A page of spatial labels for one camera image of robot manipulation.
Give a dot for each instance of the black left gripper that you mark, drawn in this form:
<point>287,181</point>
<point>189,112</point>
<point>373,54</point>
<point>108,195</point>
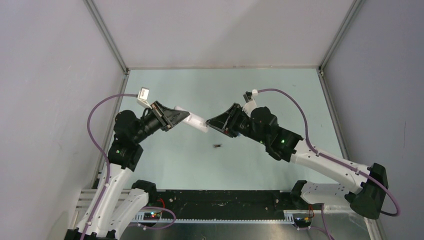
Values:
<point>167,118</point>

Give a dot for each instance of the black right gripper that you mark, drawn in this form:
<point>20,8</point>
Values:
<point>226,122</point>

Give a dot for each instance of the white remote control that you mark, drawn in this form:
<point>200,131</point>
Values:
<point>196,122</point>

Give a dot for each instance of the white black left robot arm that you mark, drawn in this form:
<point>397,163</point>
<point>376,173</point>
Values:
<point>105,219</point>

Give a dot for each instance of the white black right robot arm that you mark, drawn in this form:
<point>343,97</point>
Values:
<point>362,187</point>

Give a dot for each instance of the left controller board with LEDs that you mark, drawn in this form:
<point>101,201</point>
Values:
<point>152,216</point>

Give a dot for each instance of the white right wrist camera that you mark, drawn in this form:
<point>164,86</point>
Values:
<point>250,103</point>

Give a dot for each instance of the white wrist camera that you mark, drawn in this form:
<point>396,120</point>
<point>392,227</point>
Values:
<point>142,98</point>
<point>250,103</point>

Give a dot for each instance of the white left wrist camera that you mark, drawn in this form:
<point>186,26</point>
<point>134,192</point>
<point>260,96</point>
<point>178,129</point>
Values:
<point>142,98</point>

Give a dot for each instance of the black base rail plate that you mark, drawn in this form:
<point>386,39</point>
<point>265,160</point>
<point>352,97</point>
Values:
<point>233,205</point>

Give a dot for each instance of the right controller board with wires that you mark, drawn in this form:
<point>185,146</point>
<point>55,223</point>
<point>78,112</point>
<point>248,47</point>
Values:
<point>302,223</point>

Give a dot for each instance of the aluminium frame post left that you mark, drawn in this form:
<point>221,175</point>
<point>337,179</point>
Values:
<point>107,36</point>

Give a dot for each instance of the aluminium frame post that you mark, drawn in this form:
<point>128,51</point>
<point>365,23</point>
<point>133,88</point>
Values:
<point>107,36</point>
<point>347,21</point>

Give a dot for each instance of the aluminium frame post right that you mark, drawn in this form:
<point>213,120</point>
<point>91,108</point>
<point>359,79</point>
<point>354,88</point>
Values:
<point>347,21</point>

